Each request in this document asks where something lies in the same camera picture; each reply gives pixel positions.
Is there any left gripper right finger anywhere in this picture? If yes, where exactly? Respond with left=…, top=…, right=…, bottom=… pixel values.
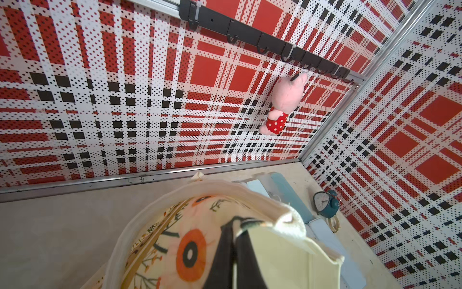
left=235, top=231, right=267, bottom=289

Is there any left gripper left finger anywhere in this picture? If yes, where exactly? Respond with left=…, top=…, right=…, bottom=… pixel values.
left=203, top=223, right=234, bottom=289

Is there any cream floral canvas bag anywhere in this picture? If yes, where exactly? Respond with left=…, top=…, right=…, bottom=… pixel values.
left=85, top=177, right=345, bottom=289

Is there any teal pencil case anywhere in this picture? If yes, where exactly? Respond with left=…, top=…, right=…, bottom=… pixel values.
left=270, top=173, right=315, bottom=224

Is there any light blue slim pencil case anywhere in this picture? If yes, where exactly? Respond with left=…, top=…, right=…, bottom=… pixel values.
left=246, top=179, right=270, bottom=198

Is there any grey pencil case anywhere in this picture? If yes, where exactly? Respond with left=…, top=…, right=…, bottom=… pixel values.
left=256, top=174, right=285, bottom=203

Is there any teal alarm clock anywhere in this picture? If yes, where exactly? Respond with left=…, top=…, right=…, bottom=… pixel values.
left=313, top=190, right=340, bottom=219

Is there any pink plush pig toy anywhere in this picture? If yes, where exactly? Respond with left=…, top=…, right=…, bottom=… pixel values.
left=259, top=72, right=308, bottom=136

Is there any small gold ring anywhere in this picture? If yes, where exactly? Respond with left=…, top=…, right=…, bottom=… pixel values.
left=327, top=215, right=342, bottom=234

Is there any black wall hook rail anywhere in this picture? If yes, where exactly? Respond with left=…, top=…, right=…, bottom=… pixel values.
left=179, top=1, right=366, bottom=85

